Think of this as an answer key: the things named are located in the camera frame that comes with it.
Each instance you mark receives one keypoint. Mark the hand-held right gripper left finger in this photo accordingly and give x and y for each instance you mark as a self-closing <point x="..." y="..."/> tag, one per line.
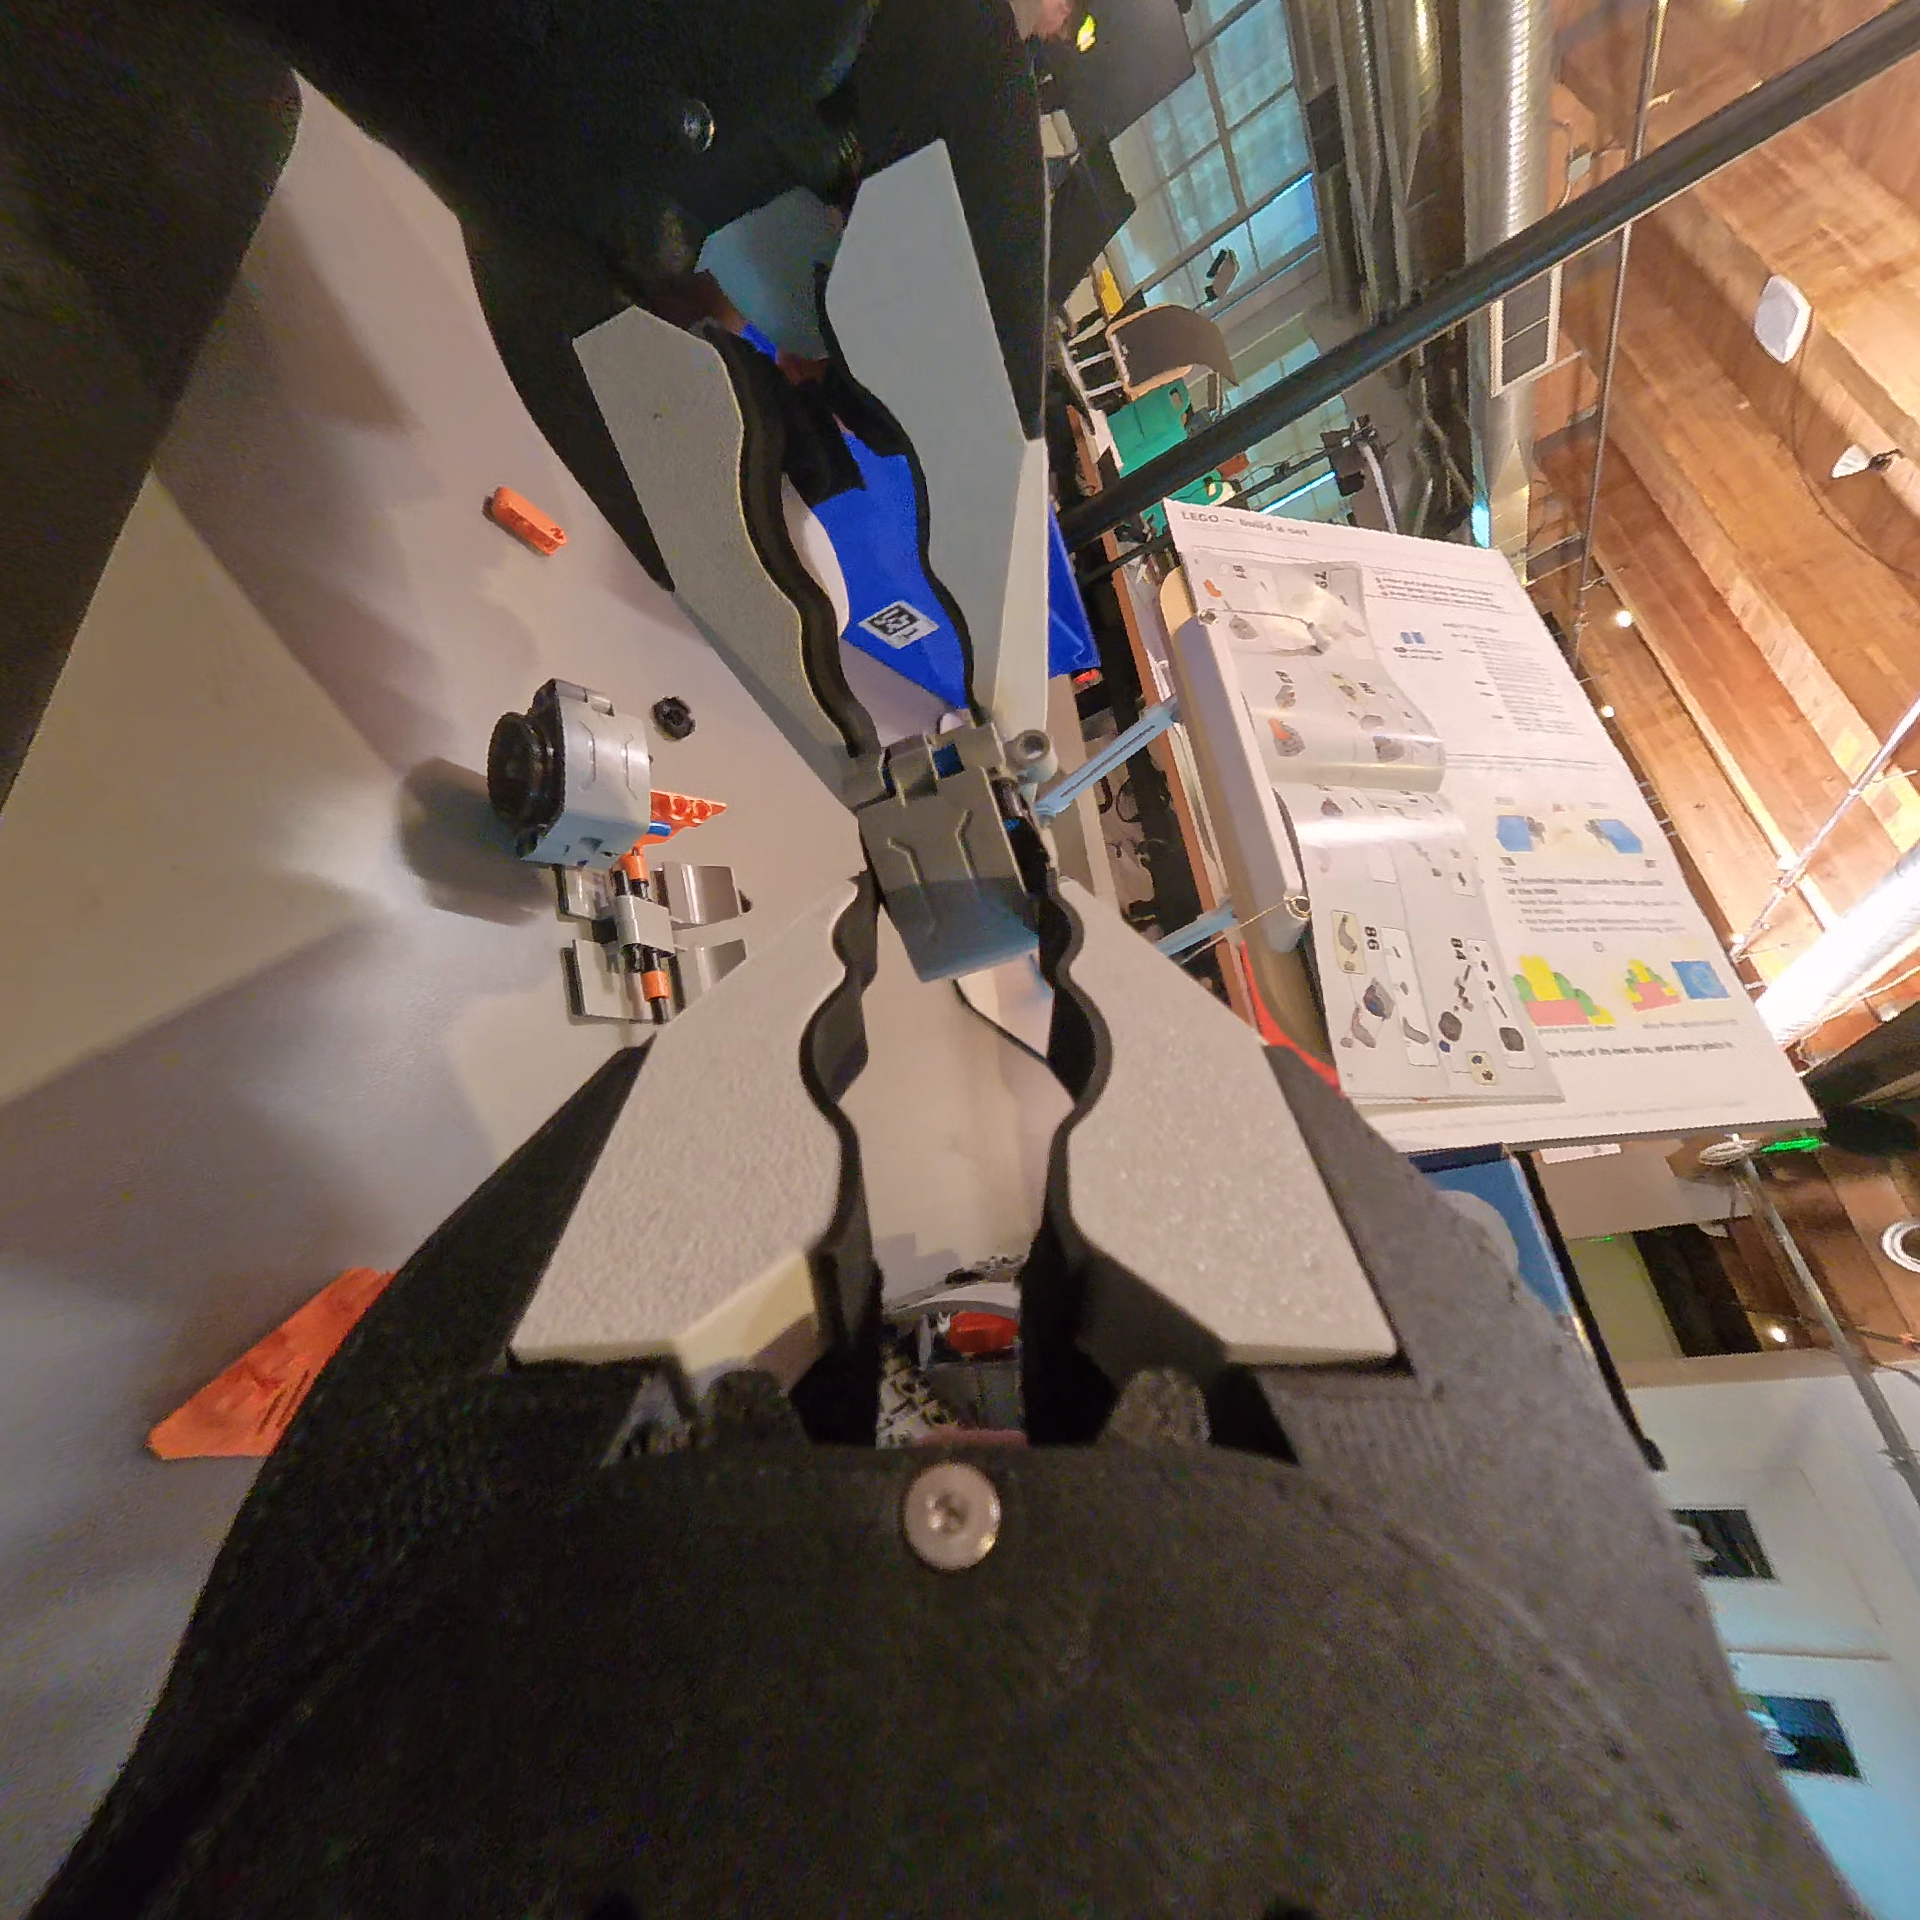
<point x="691" y="1200"/>

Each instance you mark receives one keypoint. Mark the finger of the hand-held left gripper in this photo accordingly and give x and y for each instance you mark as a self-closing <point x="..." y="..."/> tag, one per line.
<point x="691" y="480"/>
<point x="961" y="376"/>

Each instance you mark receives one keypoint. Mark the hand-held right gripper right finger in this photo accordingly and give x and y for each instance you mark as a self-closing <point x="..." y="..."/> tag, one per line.
<point x="1214" y="1200"/>

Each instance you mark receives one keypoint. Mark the grey orange brick wheel assembly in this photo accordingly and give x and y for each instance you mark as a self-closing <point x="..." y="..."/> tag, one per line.
<point x="580" y="773"/>

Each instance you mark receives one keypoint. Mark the small grey brick hinge assembly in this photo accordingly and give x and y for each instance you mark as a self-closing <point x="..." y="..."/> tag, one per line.
<point x="939" y="840"/>

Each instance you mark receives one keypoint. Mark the small orange brick beam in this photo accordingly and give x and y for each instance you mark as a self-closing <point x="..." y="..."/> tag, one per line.
<point x="524" y="523"/>

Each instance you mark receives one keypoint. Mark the blue bin with tag label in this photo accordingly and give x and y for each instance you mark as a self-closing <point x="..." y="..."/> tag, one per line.
<point x="902" y="556"/>

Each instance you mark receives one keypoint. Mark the green container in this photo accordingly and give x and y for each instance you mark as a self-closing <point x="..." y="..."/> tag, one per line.
<point x="1162" y="429"/>

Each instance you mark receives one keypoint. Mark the black curved chair back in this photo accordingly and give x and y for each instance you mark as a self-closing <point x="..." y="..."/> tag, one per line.
<point x="1179" y="340"/>

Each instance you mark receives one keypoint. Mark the black round brick connector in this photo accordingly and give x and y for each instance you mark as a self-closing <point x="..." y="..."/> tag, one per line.
<point x="676" y="716"/>

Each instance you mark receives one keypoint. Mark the grey orange tracked brick robot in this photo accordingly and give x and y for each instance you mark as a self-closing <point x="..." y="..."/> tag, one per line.
<point x="961" y="1350"/>

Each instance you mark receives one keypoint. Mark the brick building instruction booklet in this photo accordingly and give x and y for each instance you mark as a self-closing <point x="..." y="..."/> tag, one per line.
<point x="1395" y="901"/>

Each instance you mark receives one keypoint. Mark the black monitor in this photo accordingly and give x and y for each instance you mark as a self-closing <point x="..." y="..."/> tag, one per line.
<point x="1126" y="44"/>

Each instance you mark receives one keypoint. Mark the white document stand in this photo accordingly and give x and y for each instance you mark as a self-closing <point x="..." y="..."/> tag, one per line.
<point x="1230" y="781"/>

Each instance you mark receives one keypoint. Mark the orange curved brick piece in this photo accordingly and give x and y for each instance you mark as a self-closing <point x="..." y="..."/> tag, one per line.
<point x="255" y="1382"/>

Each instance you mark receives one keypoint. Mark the black metal pole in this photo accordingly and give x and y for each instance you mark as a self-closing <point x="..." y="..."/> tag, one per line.
<point x="1500" y="255"/>

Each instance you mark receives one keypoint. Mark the white printed instruction sheet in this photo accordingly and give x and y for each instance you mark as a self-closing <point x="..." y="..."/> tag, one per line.
<point x="1621" y="720"/>

